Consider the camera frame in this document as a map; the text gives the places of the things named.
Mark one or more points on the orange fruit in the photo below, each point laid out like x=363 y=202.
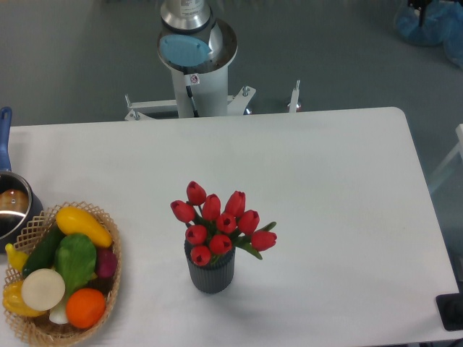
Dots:
x=85 y=307

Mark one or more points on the black device at table edge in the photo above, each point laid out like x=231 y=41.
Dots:
x=450 y=310

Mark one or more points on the yellow bell pepper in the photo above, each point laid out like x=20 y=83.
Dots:
x=13 y=301

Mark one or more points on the white frame at right edge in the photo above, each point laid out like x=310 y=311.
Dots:
x=448 y=165

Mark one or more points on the blue handled saucepan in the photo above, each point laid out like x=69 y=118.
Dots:
x=19 y=204

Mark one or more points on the dark grey ribbed vase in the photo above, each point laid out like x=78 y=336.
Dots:
x=211 y=278

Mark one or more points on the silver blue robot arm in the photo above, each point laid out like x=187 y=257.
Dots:
x=193 y=39

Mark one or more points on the yellow squash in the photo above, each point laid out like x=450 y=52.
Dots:
x=72 y=220

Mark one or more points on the blue plastic bag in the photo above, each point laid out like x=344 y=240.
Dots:
x=432 y=23

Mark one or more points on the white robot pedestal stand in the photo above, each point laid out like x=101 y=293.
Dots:
x=196 y=95

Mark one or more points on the white round radish slice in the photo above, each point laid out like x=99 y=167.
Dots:
x=43 y=289

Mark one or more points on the purple red onion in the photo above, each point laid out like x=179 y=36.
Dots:
x=106 y=263

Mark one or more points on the red tulip bouquet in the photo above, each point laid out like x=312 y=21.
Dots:
x=214 y=231

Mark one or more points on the white green leek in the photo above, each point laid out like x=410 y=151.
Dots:
x=58 y=315

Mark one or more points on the green lettuce leaf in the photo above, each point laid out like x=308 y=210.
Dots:
x=75 y=260

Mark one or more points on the woven wicker basket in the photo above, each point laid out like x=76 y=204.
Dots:
x=39 y=331

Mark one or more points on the dark green cucumber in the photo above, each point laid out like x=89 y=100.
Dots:
x=44 y=252

